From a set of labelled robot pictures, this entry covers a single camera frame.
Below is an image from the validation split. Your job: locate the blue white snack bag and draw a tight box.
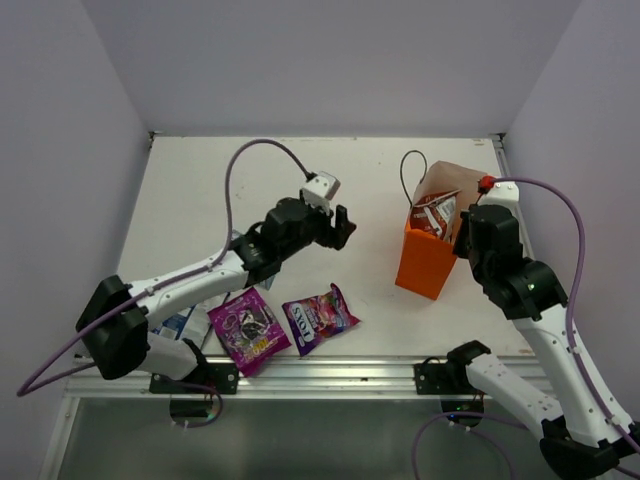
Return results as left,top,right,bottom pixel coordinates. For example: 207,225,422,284
153,303,212,348

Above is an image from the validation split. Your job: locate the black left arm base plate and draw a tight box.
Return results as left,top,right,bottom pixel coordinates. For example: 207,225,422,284
149,362,240,395

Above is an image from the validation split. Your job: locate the orange paper bag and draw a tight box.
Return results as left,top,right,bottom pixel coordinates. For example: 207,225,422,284
395,161,485,300

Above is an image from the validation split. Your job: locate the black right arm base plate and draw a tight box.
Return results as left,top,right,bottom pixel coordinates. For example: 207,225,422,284
413,357,477,396

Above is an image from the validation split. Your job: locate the teal Fox's candy bag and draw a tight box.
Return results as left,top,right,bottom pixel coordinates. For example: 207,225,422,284
230,229,278,290

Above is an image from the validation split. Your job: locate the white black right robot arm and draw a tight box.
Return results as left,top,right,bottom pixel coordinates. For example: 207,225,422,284
445,205,639,479

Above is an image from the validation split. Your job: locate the red brown snack bag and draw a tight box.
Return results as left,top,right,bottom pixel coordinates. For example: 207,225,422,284
409,189,460,242

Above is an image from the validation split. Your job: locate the magenta purple snack bag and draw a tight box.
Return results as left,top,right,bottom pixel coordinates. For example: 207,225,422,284
208,287,291,377

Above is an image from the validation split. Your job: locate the purple Fox's candy bag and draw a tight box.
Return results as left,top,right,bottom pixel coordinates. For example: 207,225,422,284
282,283,361,357

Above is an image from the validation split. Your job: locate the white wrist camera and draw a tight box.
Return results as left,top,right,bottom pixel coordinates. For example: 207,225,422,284
300,171,341,215
477,176,520,214

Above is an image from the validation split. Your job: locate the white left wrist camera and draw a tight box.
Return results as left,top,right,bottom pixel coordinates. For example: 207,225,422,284
300,171,341,215

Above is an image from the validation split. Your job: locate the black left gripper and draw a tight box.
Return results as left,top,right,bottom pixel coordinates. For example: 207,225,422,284
279,188,356,260

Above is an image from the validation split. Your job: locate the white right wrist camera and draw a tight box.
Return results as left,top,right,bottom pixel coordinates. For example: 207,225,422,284
477,176,520,214

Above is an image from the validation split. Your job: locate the front aluminium rail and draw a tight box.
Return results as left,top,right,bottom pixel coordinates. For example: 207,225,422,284
63,353,556,400

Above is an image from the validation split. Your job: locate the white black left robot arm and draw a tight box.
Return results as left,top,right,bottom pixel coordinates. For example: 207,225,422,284
76,198,356,393

